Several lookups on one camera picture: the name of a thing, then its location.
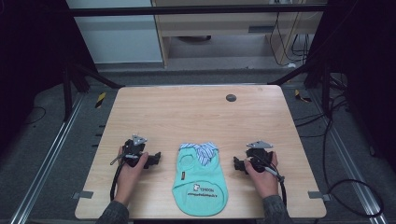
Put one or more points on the yellow black tape strip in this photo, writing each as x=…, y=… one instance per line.
x=100, y=100
x=301, y=96

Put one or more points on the mint green pet shirt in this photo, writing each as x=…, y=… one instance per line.
x=199, y=183

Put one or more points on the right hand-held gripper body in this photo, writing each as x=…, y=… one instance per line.
x=259, y=155

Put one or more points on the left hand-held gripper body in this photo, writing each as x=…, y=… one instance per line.
x=134, y=148

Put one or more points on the light wooden desk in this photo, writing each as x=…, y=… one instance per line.
x=218, y=23

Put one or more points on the person's right hand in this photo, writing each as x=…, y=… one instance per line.
x=264, y=183

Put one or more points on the grey round table grommet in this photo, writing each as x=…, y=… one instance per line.
x=231, y=98

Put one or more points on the grey table bracket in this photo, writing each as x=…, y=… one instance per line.
x=318, y=195
x=82, y=194

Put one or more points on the white cabinet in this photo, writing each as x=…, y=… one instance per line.
x=121, y=37

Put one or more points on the black metal stand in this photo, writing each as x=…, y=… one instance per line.
x=74, y=77
x=314, y=71

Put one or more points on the person's left hand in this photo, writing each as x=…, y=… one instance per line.
x=130, y=179

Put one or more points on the aluminium floor rail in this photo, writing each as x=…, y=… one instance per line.
x=351, y=161
x=46, y=161

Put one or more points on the black curtain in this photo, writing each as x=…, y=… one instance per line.
x=364, y=62
x=28, y=62

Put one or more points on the black horizontal frame bar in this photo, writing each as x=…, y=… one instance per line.
x=186, y=10

